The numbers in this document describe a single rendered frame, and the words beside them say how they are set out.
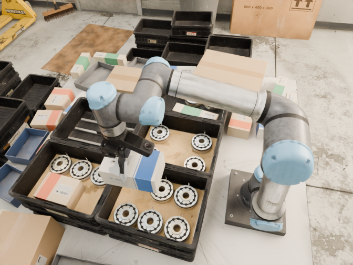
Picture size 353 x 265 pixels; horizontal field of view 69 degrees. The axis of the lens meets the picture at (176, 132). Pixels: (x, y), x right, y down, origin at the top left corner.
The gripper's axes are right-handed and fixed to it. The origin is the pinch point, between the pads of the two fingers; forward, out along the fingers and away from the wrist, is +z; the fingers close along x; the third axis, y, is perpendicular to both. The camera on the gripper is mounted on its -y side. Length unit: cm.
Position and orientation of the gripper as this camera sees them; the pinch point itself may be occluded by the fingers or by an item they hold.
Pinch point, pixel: (132, 165)
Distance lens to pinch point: 92.9
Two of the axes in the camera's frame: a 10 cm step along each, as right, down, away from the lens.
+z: 0.5, 6.2, 7.8
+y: -9.7, -1.5, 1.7
